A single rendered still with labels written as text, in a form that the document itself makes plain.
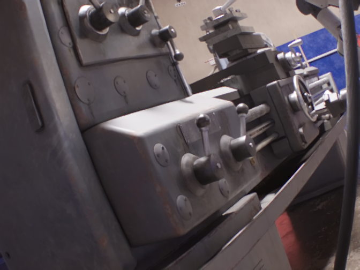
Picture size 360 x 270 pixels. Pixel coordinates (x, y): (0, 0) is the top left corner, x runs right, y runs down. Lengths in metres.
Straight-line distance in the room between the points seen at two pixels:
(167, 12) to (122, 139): 6.01
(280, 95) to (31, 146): 1.16
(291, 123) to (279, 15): 4.49
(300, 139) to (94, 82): 1.03
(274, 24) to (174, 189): 5.45
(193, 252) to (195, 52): 5.66
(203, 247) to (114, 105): 0.44
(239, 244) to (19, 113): 0.63
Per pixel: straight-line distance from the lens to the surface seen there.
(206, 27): 2.07
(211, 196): 1.18
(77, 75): 1.16
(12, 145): 1.16
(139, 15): 1.37
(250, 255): 1.50
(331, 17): 2.10
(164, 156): 1.06
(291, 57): 2.12
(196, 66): 6.83
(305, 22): 6.31
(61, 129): 1.05
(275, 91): 1.98
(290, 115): 1.98
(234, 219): 1.52
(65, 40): 1.17
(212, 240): 1.38
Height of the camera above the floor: 0.74
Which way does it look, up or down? level
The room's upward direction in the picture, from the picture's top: 23 degrees counter-clockwise
